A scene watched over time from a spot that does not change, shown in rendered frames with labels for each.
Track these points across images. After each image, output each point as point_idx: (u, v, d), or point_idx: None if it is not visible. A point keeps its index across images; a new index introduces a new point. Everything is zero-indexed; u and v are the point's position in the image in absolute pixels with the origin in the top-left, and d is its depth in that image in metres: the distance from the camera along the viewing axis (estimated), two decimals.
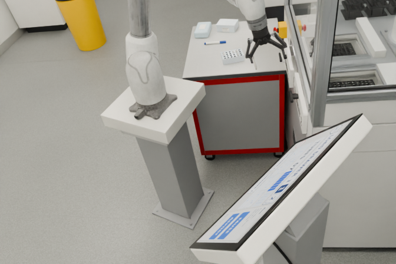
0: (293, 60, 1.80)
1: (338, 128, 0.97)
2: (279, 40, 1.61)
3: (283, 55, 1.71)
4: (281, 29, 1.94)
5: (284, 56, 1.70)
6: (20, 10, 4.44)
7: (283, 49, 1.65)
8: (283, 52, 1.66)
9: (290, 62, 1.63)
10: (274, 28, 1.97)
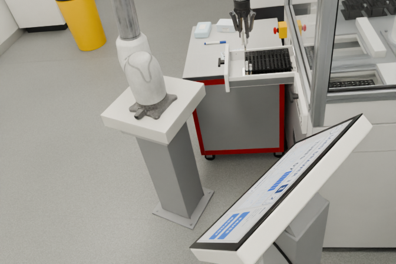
0: (234, 65, 1.85)
1: (338, 128, 0.97)
2: (250, 22, 1.64)
3: (221, 60, 1.76)
4: (281, 29, 1.94)
5: (222, 62, 1.75)
6: (20, 10, 4.44)
7: (247, 33, 1.69)
8: (247, 36, 1.70)
9: (225, 68, 1.68)
10: (274, 28, 1.97)
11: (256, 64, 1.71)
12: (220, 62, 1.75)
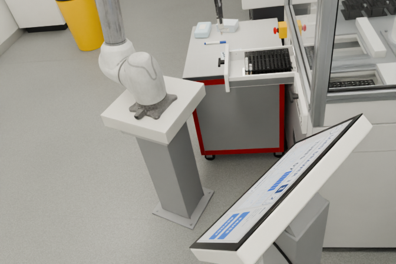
0: (234, 65, 1.85)
1: (338, 128, 0.97)
2: (217, 10, 1.80)
3: (221, 60, 1.76)
4: (281, 29, 1.94)
5: (222, 62, 1.75)
6: (20, 10, 4.44)
7: (219, 19, 1.86)
8: (219, 21, 1.87)
9: (225, 68, 1.68)
10: (274, 28, 1.97)
11: (256, 64, 1.71)
12: (220, 62, 1.75)
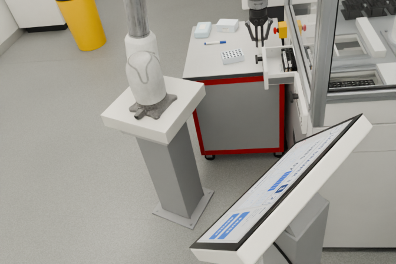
0: (270, 62, 1.82)
1: (338, 128, 0.97)
2: (268, 30, 1.58)
3: (258, 58, 1.73)
4: (281, 29, 1.94)
5: (260, 59, 1.72)
6: (20, 10, 4.44)
7: (263, 41, 1.63)
8: (262, 44, 1.64)
9: (265, 65, 1.65)
10: (274, 28, 1.97)
11: (295, 61, 1.68)
12: (258, 59, 1.72)
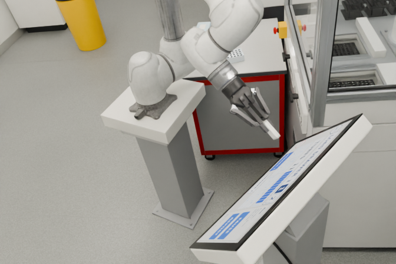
0: None
1: (338, 128, 0.97)
2: (261, 100, 1.13)
3: (286, 55, 1.71)
4: (281, 29, 1.94)
5: (287, 56, 1.70)
6: (20, 10, 4.44)
7: (268, 118, 1.13)
8: (270, 123, 1.13)
9: (294, 62, 1.63)
10: (274, 28, 1.97)
11: None
12: (286, 56, 1.70)
